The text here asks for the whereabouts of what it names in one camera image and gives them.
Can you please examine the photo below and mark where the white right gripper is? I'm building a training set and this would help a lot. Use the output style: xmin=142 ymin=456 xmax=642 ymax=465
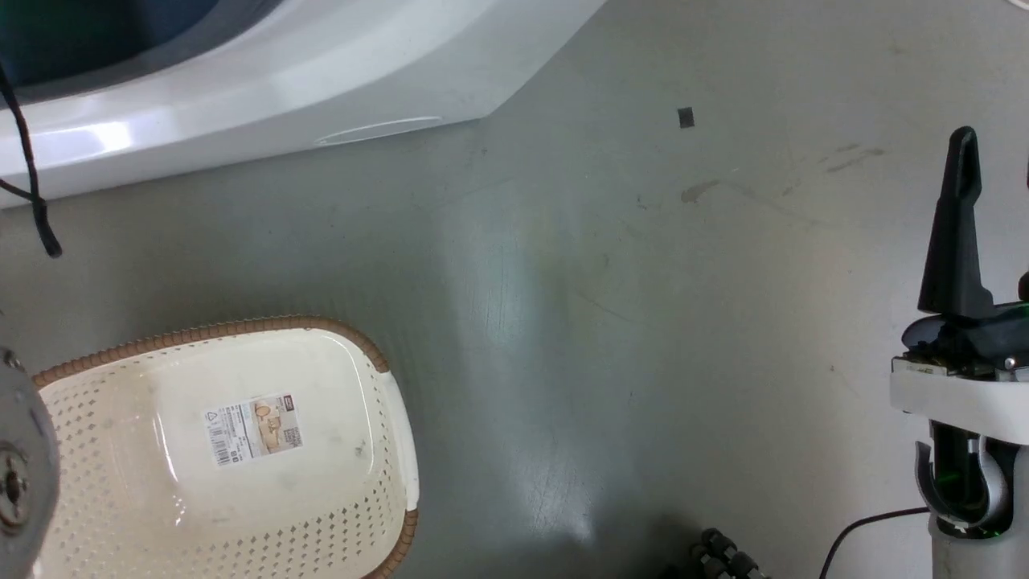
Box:
xmin=889 ymin=126 xmax=1029 ymax=446

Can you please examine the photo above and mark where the white washing machine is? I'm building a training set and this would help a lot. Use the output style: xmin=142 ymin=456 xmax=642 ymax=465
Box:
xmin=0 ymin=0 xmax=609 ymax=210

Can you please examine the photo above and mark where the cream perforated laundry basket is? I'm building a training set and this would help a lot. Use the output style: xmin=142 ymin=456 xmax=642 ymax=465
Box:
xmin=31 ymin=315 xmax=420 ymax=579

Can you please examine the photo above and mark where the dark washing machine drum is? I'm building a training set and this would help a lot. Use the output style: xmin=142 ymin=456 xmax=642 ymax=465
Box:
xmin=0 ymin=0 xmax=284 ymax=89

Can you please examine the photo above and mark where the paper label sticker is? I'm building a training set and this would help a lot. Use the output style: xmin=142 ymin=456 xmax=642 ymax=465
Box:
xmin=203 ymin=392 xmax=305 ymax=468

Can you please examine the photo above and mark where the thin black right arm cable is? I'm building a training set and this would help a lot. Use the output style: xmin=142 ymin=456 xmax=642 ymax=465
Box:
xmin=818 ymin=507 xmax=932 ymax=579

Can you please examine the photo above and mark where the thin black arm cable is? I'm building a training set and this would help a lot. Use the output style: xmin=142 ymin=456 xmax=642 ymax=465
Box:
xmin=818 ymin=507 xmax=932 ymax=579
xmin=0 ymin=63 xmax=64 ymax=259

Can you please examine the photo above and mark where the black corrugated cable conduit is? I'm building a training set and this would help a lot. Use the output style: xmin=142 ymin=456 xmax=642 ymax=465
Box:
xmin=688 ymin=528 xmax=771 ymax=579

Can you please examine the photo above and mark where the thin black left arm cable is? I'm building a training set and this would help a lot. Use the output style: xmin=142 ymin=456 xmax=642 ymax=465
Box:
xmin=0 ymin=63 xmax=64 ymax=259

